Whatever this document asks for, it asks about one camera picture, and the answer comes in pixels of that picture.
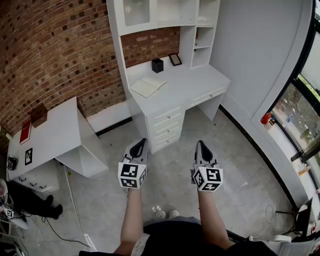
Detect ribbed glass cabinet door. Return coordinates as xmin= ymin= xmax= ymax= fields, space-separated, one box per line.
xmin=122 ymin=0 xmax=151 ymax=27

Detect person's black shirt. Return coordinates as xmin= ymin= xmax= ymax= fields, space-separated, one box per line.
xmin=79 ymin=220 xmax=283 ymax=256

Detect brown cardboard box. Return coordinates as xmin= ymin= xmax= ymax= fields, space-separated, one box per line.
xmin=29 ymin=103 xmax=49 ymax=129

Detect white drawer unit black handles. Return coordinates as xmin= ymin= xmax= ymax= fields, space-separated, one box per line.
xmin=11 ymin=159 xmax=60 ymax=193

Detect person's right forearm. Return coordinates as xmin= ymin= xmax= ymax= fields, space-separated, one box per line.
xmin=197 ymin=189 xmax=236 ymax=251

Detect thin white cable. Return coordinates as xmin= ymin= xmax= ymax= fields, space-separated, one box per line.
xmin=249 ymin=197 xmax=281 ymax=239

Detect black framed window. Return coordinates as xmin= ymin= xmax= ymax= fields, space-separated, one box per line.
xmin=271 ymin=14 xmax=320 ymax=191

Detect white floor cable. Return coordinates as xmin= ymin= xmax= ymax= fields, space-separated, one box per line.
xmin=63 ymin=164 xmax=98 ymax=253

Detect black window handle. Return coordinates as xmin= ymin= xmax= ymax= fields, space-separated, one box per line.
xmin=290 ymin=143 xmax=320 ymax=163

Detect person's left forearm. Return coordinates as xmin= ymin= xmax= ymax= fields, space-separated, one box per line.
xmin=113 ymin=187 xmax=145 ymax=254

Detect black picture frame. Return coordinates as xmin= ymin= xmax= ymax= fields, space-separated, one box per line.
xmin=168 ymin=53 xmax=183 ymax=67

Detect red book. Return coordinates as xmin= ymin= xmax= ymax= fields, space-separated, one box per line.
xmin=19 ymin=121 xmax=33 ymax=145

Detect black framed marker card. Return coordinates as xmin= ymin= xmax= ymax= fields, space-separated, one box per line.
xmin=24 ymin=147 xmax=34 ymax=166

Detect black square pen holder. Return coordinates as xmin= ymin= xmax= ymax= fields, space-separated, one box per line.
xmin=151 ymin=58 xmax=165 ymax=74

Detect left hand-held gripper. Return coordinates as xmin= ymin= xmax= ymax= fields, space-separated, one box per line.
xmin=117 ymin=138 xmax=149 ymax=191

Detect white side table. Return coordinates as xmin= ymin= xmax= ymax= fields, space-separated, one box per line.
xmin=6 ymin=96 xmax=110 ymax=179

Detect wide white desk drawer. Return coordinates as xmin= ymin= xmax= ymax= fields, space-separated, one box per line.
xmin=190 ymin=86 xmax=226 ymax=106

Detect small black device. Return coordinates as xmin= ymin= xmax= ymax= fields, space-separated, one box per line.
xmin=6 ymin=154 xmax=19 ymax=172

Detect black floor cable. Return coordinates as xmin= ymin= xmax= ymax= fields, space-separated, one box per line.
xmin=41 ymin=216 xmax=98 ymax=253

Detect small red object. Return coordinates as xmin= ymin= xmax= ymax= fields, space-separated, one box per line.
xmin=260 ymin=112 xmax=273 ymax=125

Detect thin soft-cover book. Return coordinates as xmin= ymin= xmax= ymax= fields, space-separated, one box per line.
xmin=129 ymin=76 xmax=169 ymax=99

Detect small white desk drawer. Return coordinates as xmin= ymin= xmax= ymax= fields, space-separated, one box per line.
xmin=153 ymin=133 xmax=185 ymax=149
xmin=152 ymin=106 xmax=182 ymax=121
xmin=153 ymin=120 xmax=184 ymax=135

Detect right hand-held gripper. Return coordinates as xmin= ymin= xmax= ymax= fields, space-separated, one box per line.
xmin=191 ymin=140 xmax=224 ymax=193

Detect white desk with hutch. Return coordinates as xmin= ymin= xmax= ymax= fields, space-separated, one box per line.
xmin=106 ymin=0 xmax=232 ymax=154

